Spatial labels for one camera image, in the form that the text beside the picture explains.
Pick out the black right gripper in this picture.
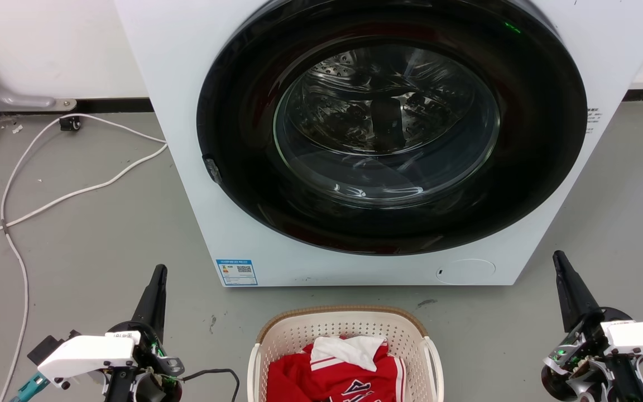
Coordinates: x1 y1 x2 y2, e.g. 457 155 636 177
540 250 643 402

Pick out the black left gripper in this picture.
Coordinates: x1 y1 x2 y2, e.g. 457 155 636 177
102 264 185 402

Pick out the beige plastic laundry basket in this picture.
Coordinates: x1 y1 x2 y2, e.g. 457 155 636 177
247 305 445 402

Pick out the blue energy label sticker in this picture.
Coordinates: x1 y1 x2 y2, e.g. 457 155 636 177
215 259 258 286

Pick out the round white filter cover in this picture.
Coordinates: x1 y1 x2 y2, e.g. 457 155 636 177
436 259 496 285

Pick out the black round washer door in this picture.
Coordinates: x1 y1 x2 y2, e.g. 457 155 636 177
196 0 588 256

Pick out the red sports jersey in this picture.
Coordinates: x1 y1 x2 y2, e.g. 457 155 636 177
266 336 406 402

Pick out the white cloth garment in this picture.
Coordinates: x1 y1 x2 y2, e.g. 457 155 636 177
310 335 387 372

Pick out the white front-load washing machine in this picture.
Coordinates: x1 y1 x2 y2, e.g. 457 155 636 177
114 0 643 288

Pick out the grey metal floor pipe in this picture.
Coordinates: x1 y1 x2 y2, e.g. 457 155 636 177
0 38 77 112

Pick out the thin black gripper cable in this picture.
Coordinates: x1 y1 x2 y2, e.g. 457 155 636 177
179 368 241 402

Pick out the white power cable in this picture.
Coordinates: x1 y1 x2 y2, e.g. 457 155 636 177
0 143 169 248
0 113 167 402

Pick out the teal cable connector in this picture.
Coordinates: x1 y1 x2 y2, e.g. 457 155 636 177
10 372 50 402

